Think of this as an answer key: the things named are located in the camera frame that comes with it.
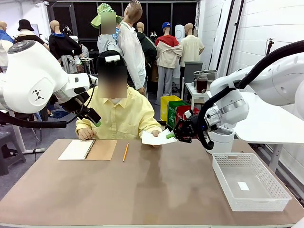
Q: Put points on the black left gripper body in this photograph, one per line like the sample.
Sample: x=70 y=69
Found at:
x=73 y=102

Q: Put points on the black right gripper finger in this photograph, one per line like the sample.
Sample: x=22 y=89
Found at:
x=183 y=138
x=181 y=124

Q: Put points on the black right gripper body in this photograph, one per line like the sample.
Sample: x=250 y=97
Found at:
x=193 y=127

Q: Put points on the white paper sheet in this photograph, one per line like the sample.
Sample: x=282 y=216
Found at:
x=152 y=140

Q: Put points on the spiral notebook brown cover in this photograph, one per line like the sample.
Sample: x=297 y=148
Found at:
x=95 y=150

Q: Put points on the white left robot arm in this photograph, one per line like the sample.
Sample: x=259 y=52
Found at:
x=23 y=78

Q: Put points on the person left forearm yellow sleeve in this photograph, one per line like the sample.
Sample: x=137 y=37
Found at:
x=149 y=122

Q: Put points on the person right forearm yellow sleeve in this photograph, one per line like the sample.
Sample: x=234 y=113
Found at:
x=83 y=123

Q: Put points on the person right hand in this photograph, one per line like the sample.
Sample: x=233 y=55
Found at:
x=86 y=134

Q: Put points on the person left hand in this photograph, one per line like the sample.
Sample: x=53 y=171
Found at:
x=156 y=133

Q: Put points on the red recycling bag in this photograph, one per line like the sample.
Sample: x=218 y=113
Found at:
x=183 y=111

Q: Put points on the green recycling bag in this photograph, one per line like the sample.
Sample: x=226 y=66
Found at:
x=172 y=114

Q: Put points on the black floor stand base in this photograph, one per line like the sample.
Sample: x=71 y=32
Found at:
x=162 y=123

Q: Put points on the yellow recycling bag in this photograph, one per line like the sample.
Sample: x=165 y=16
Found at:
x=166 y=107

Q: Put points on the person torso yellow shirt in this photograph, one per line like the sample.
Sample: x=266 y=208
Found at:
x=123 y=114

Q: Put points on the small white table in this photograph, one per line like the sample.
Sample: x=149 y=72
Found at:
x=192 y=95

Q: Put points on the white round trash bin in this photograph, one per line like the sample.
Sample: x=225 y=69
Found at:
x=222 y=142

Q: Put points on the glass jar dark liquid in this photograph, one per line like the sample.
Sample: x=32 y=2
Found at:
x=202 y=84

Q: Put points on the yellow pencil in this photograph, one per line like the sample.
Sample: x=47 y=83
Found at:
x=125 y=152

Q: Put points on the black cap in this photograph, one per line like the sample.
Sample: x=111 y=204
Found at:
x=104 y=64

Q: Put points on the metal tray container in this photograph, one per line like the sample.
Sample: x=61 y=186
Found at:
x=210 y=74

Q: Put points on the grey bin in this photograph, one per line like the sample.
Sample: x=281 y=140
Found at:
x=192 y=70

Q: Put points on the mannequin black hoodie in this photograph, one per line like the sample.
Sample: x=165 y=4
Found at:
x=63 y=46

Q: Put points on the white label on cap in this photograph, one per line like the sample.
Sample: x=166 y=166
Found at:
x=112 y=58

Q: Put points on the mannequin green checked hat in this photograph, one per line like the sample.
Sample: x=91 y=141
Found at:
x=107 y=45

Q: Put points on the large white side table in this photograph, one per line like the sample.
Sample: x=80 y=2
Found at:
x=261 y=128

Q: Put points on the mannequin blue cap red jacket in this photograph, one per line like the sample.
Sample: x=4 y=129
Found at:
x=167 y=54

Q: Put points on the grey plastic stool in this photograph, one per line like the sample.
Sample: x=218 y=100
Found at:
x=12 y=147

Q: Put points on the white label in basket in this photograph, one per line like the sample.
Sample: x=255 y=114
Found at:
x=243 y=186

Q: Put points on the mannequin cream shirt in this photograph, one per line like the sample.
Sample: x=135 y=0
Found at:
x=191 y=47

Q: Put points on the tall mannequin white shirt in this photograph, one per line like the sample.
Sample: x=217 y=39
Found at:
x=130 y=47

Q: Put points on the mannequin dark green jacket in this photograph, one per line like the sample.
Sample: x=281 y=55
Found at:
x=148 y=47

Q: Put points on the white plastic mesh basket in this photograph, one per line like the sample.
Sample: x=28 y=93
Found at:
x=251 y=190

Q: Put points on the mannequin black bucket hat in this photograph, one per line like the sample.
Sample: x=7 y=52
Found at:
x=25 y=25

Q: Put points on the white torso form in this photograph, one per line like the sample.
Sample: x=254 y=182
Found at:
x=179 y=32

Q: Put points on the mannequin blue white jacket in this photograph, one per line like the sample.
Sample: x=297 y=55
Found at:
x=4 y=38

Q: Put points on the white leaning panel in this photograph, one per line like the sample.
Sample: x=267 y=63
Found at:
x=222 y=35

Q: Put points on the black tripod pole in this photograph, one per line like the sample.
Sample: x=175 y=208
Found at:
x=269 y=46

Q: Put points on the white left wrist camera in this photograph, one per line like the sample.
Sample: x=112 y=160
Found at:
x=93 y=80

